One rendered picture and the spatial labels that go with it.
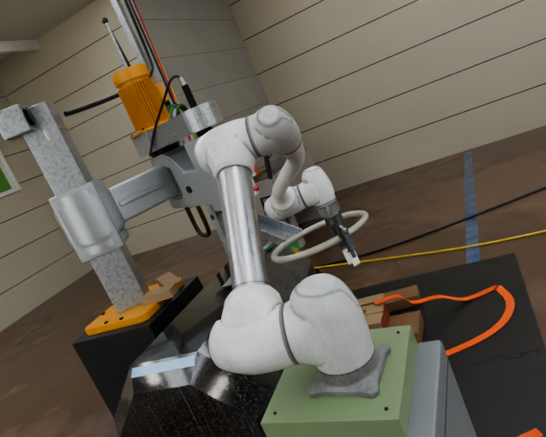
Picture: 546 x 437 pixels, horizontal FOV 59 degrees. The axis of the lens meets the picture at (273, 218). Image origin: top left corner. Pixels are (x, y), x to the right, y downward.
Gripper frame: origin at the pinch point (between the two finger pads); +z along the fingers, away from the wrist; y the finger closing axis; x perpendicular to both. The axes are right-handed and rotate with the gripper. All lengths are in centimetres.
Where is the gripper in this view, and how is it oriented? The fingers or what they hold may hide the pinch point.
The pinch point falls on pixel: (351, 257)
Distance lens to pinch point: 208.0
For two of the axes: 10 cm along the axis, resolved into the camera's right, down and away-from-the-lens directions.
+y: -2.9, -0.3, 9.6
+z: 4.3, 8.9, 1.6
